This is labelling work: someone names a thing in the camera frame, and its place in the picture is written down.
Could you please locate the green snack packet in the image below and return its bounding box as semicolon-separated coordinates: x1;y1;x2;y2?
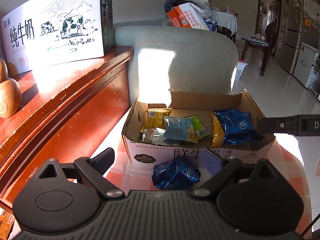
185;114;210;140

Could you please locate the white plastic basket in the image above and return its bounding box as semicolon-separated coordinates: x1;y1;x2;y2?
235;60;248;80

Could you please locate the wooden round ornament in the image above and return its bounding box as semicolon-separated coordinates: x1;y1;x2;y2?
1;78;22;119
0;59;8;83

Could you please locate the table with white cloth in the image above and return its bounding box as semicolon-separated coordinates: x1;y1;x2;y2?
212;10;238;43

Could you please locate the checkered orange white tablecloth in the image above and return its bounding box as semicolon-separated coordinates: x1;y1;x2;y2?
89;132;313;238

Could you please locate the blue sea salt snack bag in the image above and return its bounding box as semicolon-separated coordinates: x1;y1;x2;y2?
214;109;263;146

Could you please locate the grey sofa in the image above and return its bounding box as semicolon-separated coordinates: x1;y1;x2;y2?
114;20;238;105

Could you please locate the wooden chair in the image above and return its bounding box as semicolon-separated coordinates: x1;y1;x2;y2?
240;21;277;76

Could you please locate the orange white bag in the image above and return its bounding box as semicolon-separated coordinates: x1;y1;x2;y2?
167;2;209;30

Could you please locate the white chest freezer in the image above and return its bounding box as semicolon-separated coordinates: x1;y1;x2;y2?
293;42;319;90

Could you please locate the crumpled blue snack bag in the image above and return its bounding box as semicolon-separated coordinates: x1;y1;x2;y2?
151;157;201;190

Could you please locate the open cardboard milk box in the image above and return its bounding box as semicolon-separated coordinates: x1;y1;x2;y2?
122;90;275;166

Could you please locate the pile of clothes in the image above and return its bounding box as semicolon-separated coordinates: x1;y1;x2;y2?
164;0;213;20

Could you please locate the yellow barcode snack packet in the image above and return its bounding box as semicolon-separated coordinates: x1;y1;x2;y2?
140;108;172;132

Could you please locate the white cow milk carton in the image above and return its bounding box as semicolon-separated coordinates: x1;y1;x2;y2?
1;0;114;75

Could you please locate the silver refrigerator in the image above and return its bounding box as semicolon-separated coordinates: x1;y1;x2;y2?
279;0;319;74

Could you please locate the light blue snack packet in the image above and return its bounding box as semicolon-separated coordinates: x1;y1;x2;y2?
164;116;198;143

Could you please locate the silver foil snack packet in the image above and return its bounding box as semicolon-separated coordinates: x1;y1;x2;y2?
142;127;166;145

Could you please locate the yellow snack packet right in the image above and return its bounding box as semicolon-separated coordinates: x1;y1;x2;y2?
212;113;225;147

